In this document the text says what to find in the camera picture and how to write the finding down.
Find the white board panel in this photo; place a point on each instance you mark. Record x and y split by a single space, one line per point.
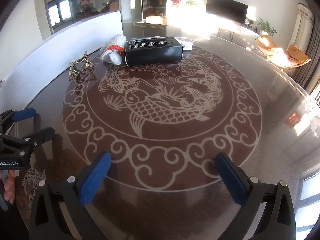
50 50

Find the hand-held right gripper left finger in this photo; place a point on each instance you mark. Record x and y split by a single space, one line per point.
96 177

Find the red door poster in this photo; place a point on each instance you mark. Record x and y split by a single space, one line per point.
84 0

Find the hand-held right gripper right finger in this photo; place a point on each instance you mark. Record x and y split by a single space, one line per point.
228 177

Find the red flower bouquet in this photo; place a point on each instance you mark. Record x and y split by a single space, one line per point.
175 0

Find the small green potted plant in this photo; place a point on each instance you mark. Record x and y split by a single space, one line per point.
250 22

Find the clear plastic box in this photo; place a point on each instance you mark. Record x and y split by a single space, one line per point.
313 115

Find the large green potted plant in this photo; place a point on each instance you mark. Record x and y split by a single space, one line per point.
266 26

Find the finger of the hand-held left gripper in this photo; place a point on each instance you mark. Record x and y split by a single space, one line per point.
40 135
23 113

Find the grey curtain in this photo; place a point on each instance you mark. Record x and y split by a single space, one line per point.
312 65

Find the white television stand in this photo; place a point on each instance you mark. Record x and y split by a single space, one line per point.
232 28

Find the gold rhinestone hair clip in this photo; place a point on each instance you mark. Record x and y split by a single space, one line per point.
75 67

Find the white and blue box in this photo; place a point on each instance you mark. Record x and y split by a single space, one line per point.
187 43

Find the covered standing air conditioner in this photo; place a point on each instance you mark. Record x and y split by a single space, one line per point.
301 27

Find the person's left hand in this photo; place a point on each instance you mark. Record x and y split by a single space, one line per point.
8 187

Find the wooden dining chair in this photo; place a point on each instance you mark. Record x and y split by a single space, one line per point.
114 5

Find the black cardboard box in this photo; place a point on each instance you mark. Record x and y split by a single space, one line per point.
155 53

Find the white knit glove orange stripe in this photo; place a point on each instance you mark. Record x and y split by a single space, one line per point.
112 45

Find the green leafy plant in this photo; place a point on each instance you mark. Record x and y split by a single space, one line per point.
192 2

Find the black television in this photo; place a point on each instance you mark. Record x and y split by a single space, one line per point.
226 7

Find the brown patterned desktop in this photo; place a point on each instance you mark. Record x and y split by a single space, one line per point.
250 142

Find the orange lounge chair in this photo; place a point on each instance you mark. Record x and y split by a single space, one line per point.
298 57
268 46

